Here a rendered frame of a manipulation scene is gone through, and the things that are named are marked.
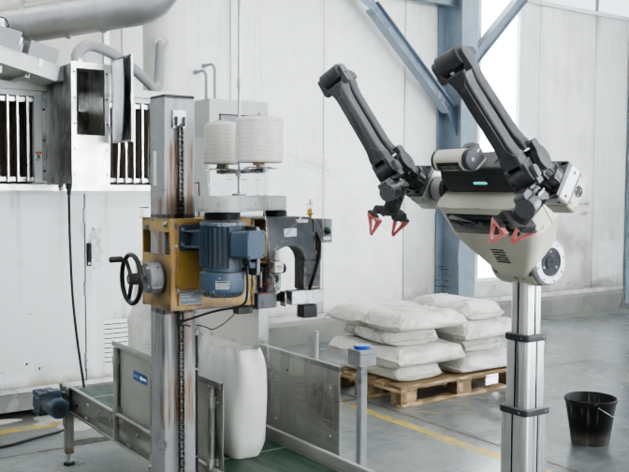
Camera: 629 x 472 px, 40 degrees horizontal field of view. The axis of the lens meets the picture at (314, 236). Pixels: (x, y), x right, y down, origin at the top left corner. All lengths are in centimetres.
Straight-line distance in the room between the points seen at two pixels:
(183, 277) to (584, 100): 837
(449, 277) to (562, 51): 313
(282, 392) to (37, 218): 237
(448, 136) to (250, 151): 631
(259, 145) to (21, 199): 292
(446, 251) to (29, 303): 483
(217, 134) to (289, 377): 119
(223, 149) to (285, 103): 487
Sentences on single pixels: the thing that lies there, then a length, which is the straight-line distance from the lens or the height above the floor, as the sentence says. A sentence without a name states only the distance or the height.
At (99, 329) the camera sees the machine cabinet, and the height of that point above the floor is 53.
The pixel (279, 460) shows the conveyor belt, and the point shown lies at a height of 38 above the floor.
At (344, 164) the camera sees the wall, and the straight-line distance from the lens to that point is 830.
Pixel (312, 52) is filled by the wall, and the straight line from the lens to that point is 817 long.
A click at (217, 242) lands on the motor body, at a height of 127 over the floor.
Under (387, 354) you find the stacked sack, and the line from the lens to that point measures 583.
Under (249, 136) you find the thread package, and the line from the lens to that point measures 288.
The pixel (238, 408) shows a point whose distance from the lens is 342.
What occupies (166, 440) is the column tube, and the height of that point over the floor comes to 57.
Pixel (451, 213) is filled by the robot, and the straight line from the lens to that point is 295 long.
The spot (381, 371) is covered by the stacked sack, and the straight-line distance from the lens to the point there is 599.
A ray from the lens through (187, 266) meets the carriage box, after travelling 296.
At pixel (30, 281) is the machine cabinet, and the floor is 87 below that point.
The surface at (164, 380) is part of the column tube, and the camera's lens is 305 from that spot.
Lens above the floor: 143
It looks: 3 degrees down
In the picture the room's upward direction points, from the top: straight up
